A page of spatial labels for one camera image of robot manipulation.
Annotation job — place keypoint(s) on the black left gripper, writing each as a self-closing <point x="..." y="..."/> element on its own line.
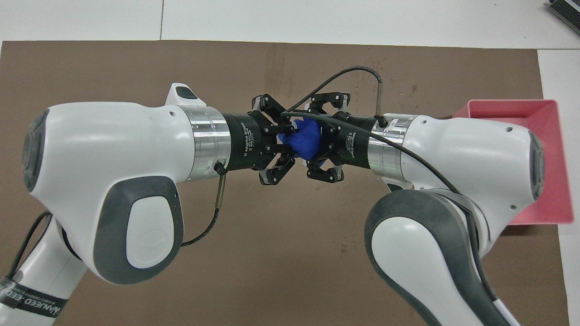
<point x="247" y="142"/>

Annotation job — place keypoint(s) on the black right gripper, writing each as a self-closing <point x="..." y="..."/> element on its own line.
<point x="349" y="140"/>

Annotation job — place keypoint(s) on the blue towel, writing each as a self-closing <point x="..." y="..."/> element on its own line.
<point x="306" y="138"/>

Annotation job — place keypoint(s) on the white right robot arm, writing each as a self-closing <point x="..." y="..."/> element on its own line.
<point x="453" y="154"/>

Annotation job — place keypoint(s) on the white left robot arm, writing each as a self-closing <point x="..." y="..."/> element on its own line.
<point x="113" y="154"/>

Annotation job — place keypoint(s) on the brown table mat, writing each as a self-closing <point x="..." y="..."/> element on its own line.
<point x="281" y="253"/>

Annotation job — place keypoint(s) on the pink plastic bin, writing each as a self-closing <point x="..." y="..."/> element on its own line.
<point x="557" y="181"/>

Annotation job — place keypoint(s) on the black ribbed device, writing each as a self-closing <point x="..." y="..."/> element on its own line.
<point x="566" y="9"/>

